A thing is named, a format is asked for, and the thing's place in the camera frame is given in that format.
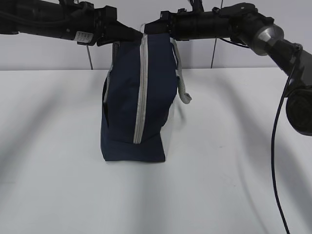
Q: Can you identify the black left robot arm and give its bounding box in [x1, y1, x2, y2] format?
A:
[0, 0, 142, 46]

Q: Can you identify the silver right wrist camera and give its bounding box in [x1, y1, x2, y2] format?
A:
[188, 0, 204, 12]

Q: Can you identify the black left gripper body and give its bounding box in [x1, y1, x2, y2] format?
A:
[75, 6, 117, 46]

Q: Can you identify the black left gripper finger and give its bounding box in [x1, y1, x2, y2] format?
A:
[97, 21, 142, 46]

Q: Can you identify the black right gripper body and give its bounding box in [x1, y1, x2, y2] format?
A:
[160, 8, 193, 41]

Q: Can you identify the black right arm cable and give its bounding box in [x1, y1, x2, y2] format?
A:
[272, 43, 303, 234]

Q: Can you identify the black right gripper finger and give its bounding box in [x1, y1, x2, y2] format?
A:
[144, 19, 168, 34]

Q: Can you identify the navy blue lunch bag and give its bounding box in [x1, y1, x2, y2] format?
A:
[100, 33, 192, 163]

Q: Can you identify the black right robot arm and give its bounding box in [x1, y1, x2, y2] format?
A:
[144, 0, 312, 136]

